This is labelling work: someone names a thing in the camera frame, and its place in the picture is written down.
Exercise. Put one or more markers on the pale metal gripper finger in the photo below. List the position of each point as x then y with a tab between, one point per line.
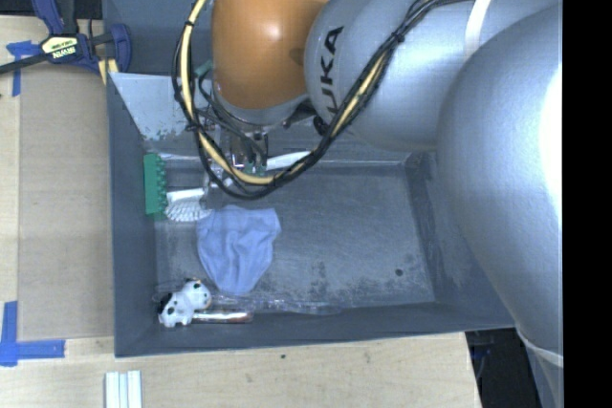
211	191

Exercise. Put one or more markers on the white brush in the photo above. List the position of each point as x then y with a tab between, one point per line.
184	210

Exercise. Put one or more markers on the green studded block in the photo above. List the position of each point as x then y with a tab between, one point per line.
154	186

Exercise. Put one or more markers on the light blue cloth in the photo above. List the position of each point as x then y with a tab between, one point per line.
236	248

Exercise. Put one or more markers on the black and white toy cow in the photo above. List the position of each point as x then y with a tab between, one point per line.
184	303

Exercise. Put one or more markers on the copper coloured tube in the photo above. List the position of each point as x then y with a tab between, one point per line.
225	316

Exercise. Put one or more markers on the grey metal bin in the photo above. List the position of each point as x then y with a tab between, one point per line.
344	229

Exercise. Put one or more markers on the pale wood board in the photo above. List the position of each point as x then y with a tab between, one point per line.
64	205

